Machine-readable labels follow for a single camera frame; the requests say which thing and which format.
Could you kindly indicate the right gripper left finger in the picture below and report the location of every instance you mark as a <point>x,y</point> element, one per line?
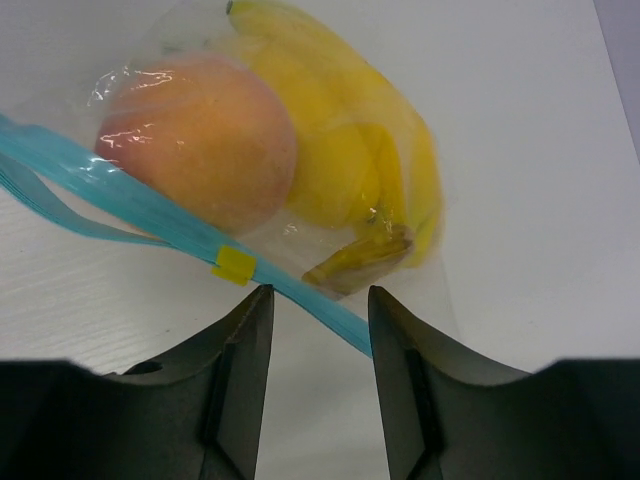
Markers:
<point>195,411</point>

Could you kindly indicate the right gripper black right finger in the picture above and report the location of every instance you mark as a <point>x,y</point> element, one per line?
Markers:
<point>419,372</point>

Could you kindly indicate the yellow banana bunch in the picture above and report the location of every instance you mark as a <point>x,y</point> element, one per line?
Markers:
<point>367,160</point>

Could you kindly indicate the orange peach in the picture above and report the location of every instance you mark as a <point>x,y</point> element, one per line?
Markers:
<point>207,133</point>

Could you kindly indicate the clear zip top bag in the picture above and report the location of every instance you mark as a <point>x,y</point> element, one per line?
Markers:
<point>49,164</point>

